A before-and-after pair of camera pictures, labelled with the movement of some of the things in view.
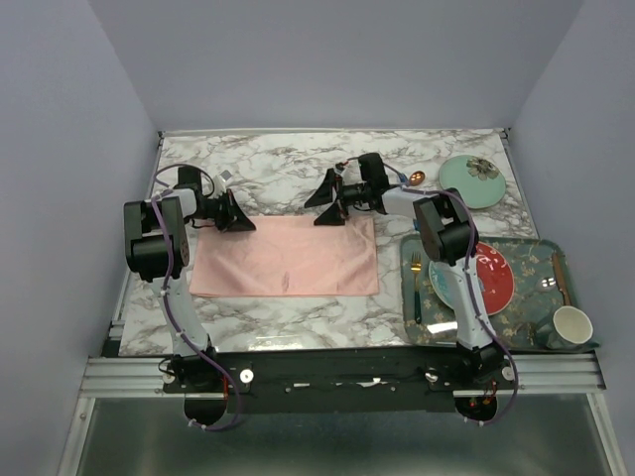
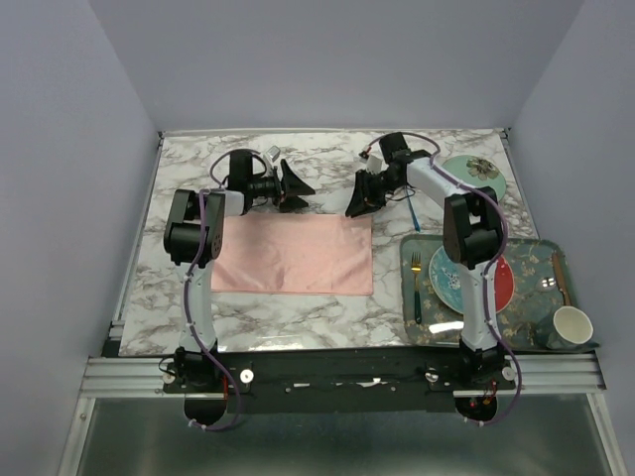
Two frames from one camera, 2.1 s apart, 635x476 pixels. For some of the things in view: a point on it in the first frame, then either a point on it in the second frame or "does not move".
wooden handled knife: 561,278 does not move
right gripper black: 324,194 → 363,201
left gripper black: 233,218 → 291,185
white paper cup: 572,324 does not move
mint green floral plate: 480,181 does not move
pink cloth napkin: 285,256 does not move
